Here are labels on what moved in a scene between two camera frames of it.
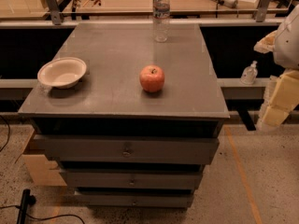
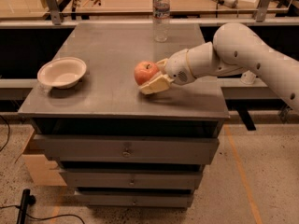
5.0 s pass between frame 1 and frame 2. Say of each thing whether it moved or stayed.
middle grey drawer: stayed
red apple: moved
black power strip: stayed
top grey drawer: stayed
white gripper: moved
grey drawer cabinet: stayed
